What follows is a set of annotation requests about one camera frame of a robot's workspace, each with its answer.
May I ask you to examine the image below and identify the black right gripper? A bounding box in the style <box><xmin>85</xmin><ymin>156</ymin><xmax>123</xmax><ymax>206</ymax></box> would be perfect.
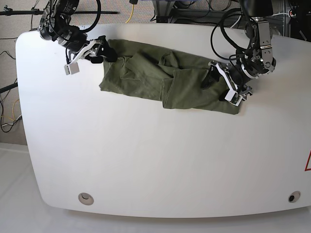
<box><xmin>84</xmin><ymin>35</ymin><xmax>118</xmax><ymax>64</ymax></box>

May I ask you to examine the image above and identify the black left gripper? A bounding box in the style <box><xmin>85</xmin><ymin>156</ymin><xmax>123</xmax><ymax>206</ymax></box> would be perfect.
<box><xmin>201</xmin><ymin>62</ymin><xmax>250</xmax><ymax>101</ymax></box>

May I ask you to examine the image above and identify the green T-shirt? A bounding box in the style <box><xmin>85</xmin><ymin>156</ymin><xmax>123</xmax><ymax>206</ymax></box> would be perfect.
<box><xmin>100</xmin><ymin>39</ymin><xmax>240</xmax><ymax>115</ymax></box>

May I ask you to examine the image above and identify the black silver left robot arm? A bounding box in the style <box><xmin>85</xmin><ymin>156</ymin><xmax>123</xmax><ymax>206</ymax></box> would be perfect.
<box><xmin>201</xmin><ymin>0</ymin><xmax>276</xmax><ymax>106</ymax></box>

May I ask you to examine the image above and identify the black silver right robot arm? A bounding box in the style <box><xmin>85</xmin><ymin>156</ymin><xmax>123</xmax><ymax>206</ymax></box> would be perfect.
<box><xmin>38</xmin><ymin>0</ymin><xmax>118</xmax><ymax>64</ymax></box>

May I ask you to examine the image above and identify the black tripod stand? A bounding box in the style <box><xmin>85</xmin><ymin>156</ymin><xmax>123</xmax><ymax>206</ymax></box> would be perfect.
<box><xmin>0</xmin><ymin>0</ymin><xmax>119</xmax><ymax>30</ymax></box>

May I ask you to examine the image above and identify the right table grommet hole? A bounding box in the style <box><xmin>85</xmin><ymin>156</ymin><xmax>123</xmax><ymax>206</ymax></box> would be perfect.
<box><xmin>288</xmin><ymin>191</ymin><xmax>301</xmax><ymax>203</ymax></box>

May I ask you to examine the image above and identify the table grommet hole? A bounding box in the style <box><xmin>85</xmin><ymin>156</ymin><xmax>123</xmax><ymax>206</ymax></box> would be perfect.
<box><xmin>288</xmin><ymin>191</ymin><xmax>301</xmax><ymax>203</ymax></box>
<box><xmin>78</xmin><ymin>193</ymin><xmax>94</xmax><ymax>206</ymax></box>

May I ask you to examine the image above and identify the left table grommet hole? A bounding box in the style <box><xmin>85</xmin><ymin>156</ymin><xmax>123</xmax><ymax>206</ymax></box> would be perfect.
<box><xmin>78</xmin><ymin>193</ymin><xmax>94</xmax><ymax>206</ymax></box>

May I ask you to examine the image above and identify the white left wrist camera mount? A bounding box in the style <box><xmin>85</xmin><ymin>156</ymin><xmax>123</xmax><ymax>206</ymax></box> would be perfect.
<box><xmin>209</xmin><ymin>61</ymin><xmax>253</xmax><ymax>106</ymax></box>

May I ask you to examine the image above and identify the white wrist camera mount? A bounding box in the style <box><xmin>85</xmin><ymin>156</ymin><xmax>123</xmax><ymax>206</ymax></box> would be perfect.
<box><xmin>64</xmin><ymin>43</ymin><xmax>93</xmax><ymax>75</ymax></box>
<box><xmin>209</xmin><ymin>61</ymin><xmax>253</xmax><ymax>106</ymax></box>

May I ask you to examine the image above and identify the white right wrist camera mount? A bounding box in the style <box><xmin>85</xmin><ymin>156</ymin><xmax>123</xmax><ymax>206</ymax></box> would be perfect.
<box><xmin>64</xmin><ymin>43</ymin><xmax>93</xmax><ymax>75</ymax></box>

